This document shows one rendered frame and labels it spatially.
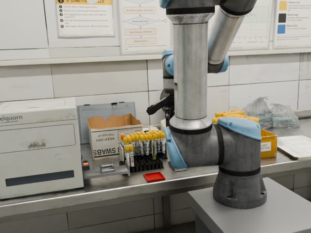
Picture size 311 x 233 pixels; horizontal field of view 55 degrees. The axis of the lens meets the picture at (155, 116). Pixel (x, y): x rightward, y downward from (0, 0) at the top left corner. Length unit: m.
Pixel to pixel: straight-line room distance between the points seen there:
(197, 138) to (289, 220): 0.30
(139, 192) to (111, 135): 0.36
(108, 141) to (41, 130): 0.41
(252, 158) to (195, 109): 0.21
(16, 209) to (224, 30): 0.86
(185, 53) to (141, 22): 1.00
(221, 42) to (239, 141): 0.30
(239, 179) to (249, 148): 0.09
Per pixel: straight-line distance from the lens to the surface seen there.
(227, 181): 0.86
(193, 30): 0.72
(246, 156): 0.83
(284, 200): 0.93
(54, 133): 1.06
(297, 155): 1.41
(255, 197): 0.87
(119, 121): 1.65
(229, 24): 0.86
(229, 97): 1.93
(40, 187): 1.12
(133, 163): 1.21
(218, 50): 0.96
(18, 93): 1.70
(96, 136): 1.36
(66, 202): 1.09
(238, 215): 0.83
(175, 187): 1.15
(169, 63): 1.02
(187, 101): 0.75
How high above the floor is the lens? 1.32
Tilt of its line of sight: 11 degrees down
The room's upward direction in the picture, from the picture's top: 2 degrees counter-clockwise
